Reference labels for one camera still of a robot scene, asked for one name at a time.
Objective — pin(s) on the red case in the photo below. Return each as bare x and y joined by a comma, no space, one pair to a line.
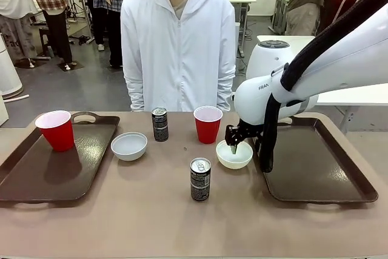
339,13

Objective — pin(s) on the person left forearm white sleeve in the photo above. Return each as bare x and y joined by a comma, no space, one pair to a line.
225,95

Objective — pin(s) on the person right forearm white sleeve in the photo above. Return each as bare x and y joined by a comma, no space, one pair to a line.
135,95

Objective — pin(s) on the black drink can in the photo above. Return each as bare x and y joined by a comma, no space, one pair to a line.
160,127
200,183

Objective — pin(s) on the white domed robot base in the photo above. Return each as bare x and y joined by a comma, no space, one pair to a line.
266,59

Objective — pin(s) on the black stool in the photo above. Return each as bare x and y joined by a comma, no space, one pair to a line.
45,40

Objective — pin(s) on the red plastic cup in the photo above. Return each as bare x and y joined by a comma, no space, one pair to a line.
57,134
207,130

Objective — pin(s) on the person torso white hoodie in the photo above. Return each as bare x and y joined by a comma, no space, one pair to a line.
179,59

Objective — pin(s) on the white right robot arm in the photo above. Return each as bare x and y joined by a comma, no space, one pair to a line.
333,59

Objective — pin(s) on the white tube on floor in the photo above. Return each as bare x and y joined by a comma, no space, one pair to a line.
16,97

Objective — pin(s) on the white bowl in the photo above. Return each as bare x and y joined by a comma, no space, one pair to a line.
233,160
128,148

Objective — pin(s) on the white cylindrical appliance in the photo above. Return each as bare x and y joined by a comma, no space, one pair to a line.
9,71

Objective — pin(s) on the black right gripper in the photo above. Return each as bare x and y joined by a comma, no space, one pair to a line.
250,131

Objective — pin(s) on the brown plastic serving tray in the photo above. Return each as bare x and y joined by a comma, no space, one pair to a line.
60,165
318,162

